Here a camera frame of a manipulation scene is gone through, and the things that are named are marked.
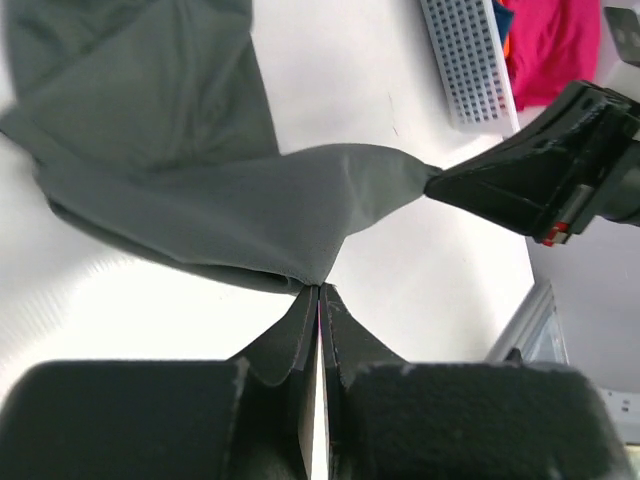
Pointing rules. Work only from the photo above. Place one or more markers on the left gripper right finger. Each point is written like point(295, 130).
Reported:
point(389, 418)

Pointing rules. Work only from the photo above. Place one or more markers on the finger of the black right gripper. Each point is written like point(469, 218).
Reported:
point(523, 182)

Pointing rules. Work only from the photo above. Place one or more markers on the white plastic laundry basket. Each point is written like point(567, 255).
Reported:
point(470, 57)

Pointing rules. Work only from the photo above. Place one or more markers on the orange t shirt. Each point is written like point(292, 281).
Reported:
point(506, 47)

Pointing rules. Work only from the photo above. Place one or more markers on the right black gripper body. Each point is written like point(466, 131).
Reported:
point(604, 176)

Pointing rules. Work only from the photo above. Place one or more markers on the pink t shirt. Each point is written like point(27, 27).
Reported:
point(551, 44)

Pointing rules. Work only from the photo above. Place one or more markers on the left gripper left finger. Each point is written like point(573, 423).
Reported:
point(248, 417)

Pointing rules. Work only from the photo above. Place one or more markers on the blue t shirt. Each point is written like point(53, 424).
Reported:
point(504, 18)

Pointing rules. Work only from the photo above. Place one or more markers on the grey t shirt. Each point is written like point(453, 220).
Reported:
point(150, 129)

